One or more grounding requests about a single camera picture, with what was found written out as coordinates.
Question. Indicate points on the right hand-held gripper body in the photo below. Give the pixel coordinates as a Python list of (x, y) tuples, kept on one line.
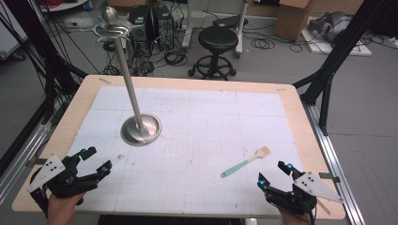
[(313, 186)]

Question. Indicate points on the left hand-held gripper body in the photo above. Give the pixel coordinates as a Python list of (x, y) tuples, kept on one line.
[(47, 171)]

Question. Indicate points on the metal utensil stand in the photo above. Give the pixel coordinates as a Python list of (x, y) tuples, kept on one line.
[(131, 90)]

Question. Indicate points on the person's right hand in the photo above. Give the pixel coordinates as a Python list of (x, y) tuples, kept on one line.
[(292, 218)]

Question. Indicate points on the person's left hand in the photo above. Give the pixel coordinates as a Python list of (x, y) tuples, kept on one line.
[(61, 209)]

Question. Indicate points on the strip of tape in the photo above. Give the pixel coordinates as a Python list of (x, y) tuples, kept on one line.
[(105, 81)]

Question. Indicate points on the white grid mat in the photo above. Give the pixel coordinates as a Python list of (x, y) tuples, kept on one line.
[(203, 125)]

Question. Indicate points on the white flat board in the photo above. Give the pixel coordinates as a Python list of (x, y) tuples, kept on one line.
[(353, 48)]

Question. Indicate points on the black computer tower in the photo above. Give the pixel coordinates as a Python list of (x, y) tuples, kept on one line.
[(164, 26), (140, 23)]

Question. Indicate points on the black round stool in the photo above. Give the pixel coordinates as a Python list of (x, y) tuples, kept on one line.
[(218, 39)]

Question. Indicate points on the white metal stand leg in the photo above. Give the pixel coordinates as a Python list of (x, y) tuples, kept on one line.
[(187, 25), (241, 28)]

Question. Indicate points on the cardboard box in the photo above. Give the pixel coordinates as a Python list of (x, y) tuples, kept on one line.
[(292, 18)]

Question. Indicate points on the grey bag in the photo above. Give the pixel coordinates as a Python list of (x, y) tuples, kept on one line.
[(331, 25)]

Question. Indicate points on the black foot pedal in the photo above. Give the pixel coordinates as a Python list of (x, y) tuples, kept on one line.
[(228, 21)]

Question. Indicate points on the metal table bracket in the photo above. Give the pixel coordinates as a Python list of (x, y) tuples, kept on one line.
[(330, 176), (37, 161)]

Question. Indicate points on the aluminium rail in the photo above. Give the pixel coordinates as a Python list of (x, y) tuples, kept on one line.
[(22, 156), (334, 162)]

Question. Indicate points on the black metal frame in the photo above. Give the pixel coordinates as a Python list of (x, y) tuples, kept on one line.
[(341, 47), (34, 56)]

